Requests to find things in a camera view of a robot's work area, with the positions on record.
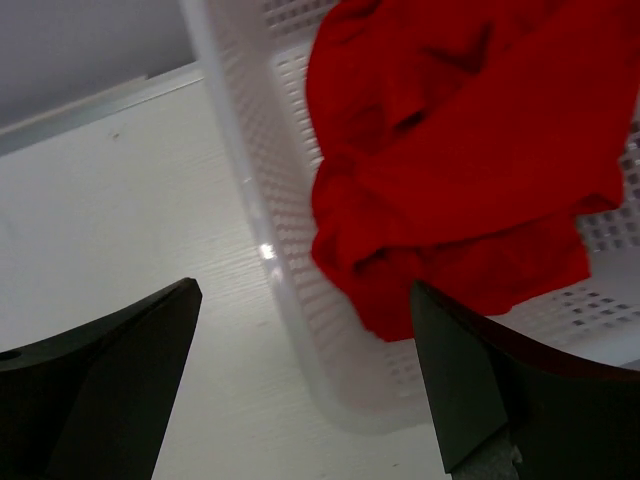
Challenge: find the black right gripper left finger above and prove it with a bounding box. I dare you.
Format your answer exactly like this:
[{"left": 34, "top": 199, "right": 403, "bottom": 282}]
[{"left": 1, "top": 278, "right": 202, "bottom": 479}]

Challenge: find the crumpled red shirt in basket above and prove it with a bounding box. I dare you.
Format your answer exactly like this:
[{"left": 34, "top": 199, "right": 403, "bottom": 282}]
[{"left": 306, "top": 1, "right": 639, "bottom": 342}]

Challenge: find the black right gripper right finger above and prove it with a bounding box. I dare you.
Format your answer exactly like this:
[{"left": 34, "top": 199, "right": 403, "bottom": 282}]
[{"left": 410, "top": 282, "right": 639, "bottom": 479}]

